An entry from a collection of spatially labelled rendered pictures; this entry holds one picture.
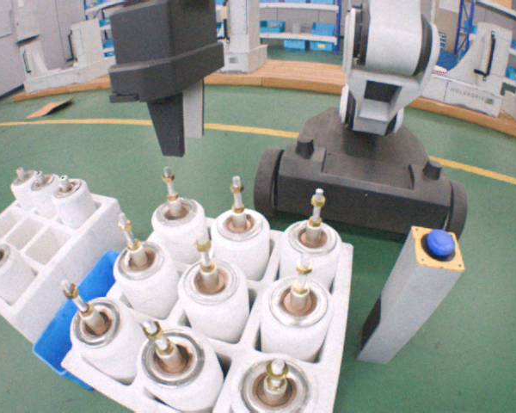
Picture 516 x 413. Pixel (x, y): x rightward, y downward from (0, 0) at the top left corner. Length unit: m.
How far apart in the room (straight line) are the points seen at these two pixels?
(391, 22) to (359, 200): 0.43
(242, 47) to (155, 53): 2.21
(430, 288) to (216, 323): 0.29
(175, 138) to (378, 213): 0.61
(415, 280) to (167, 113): 0.34
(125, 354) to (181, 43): 0.35
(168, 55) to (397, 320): 0.44
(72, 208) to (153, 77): 0.53
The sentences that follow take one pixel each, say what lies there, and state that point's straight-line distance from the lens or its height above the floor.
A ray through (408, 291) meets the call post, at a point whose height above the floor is 0.26.
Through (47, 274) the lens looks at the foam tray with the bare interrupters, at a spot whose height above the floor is 0.18.
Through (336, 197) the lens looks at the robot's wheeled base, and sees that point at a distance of 0.72.
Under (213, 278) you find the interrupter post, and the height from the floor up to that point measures 0.27.
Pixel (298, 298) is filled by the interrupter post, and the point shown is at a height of 0.27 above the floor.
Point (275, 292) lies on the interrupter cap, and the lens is 0.36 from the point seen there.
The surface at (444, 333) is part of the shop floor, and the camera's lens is 0.73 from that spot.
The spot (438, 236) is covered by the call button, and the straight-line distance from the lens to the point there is 0.39.
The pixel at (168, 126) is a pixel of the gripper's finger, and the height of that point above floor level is 0.48.
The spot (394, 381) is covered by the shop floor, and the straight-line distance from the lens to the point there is 0.63.
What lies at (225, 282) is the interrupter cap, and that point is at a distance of 0.38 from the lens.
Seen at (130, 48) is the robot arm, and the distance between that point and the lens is 0.20.
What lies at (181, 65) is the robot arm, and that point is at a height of 0.53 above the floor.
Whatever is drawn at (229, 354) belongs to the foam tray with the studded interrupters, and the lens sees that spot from 0.41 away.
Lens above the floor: 0.56
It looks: 39 degrees down
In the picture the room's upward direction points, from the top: 1 degrees counter-clockwise
